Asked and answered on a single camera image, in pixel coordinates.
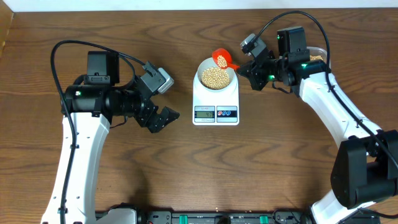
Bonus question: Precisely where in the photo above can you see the red plastic measuring scoop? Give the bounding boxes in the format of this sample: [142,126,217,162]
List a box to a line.
[211,48,240,70]

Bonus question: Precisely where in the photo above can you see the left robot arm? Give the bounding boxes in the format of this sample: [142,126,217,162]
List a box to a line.
[41,51,180,223]

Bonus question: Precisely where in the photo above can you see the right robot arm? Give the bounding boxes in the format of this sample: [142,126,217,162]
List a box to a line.
[236,27,397,223]

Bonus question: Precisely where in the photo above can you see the soybeans in bowl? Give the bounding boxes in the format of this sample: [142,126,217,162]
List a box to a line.
[200,67,231,90]

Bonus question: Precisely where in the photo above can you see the grey round bowl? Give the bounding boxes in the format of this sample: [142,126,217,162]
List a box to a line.
[197,58,235,90]

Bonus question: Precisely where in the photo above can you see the white digital kitchen scale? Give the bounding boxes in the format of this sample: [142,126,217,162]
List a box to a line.
[192,68,240,126]

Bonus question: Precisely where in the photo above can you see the clear plastic container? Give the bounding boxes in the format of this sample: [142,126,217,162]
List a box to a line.
[307,47,327,63]

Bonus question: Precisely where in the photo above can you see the pile of soybeans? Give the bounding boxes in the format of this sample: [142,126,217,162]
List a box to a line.
[310,55,323,61]

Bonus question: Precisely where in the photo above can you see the black left camera cable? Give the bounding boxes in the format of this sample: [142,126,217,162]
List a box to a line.
[50,39,154,224]

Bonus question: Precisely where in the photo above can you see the black camera cable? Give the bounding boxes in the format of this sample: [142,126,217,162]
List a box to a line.
[50,39,154,224]
[252,10,398,219]

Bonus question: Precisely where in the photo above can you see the black right camera cable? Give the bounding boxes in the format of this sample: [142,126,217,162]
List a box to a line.
[252,10,398,219]

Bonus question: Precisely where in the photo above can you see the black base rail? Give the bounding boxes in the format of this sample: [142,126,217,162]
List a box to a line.
[95,202,381,224]

